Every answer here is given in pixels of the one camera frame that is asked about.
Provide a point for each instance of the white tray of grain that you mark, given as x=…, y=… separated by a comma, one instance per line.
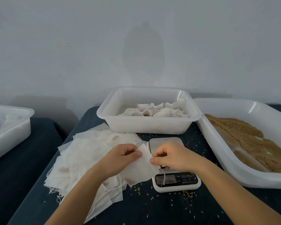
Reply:
x=220, y=152

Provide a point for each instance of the person's left hand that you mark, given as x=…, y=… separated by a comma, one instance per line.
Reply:
x=114, y=159

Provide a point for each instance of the clear plastic scoop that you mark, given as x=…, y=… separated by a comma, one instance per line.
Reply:
x=234, y=143

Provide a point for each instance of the white digital kitchen scale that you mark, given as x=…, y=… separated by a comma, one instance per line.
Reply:
x=175, y=178

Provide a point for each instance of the pile of white bags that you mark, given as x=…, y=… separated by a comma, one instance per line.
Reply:
x=79, y=157

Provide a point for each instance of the dark blue tablecloth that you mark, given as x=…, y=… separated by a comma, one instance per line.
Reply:
x=145, y=208
x=23, y=180

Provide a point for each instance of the brown grain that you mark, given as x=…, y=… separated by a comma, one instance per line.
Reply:
x=267, y=143

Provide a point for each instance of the person's right forearm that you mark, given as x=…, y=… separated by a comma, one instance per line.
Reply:
x=241, y=194

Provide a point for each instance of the person's left forearm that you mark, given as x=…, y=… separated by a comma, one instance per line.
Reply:
x=72, y=203

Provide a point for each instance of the person's right hand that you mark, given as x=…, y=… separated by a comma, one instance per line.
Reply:
x=175, y=156

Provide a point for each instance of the white mesh bag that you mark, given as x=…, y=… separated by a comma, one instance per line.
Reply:
x=140, y=168

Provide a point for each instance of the white plastic tub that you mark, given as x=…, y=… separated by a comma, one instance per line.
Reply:
x=126, y=124

